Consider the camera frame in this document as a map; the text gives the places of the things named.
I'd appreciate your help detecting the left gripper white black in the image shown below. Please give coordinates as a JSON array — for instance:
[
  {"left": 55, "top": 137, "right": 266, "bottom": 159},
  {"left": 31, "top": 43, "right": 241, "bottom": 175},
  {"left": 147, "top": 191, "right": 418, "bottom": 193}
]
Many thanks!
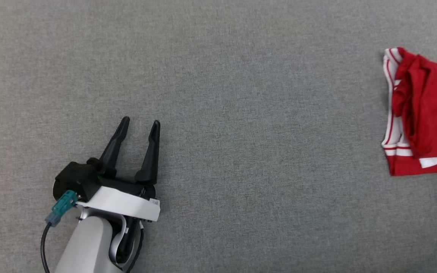
[{"left": 76, "top": 116, "right": 162, "bottom": 223}]

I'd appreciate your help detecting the red white-sleeved numbered jersey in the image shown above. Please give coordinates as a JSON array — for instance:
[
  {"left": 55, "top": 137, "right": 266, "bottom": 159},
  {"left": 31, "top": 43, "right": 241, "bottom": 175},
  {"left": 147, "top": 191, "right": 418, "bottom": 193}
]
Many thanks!
[{"left": 381, "top": 47, "right": 437, "bottom": 176}]

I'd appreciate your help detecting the left camera cable teal plug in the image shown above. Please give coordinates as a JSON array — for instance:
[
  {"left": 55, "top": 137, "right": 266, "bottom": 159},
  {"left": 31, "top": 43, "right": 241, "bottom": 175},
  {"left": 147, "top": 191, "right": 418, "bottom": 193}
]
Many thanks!
[{"left": 40, "top": 190, "right": 79, "bottom": 273}]

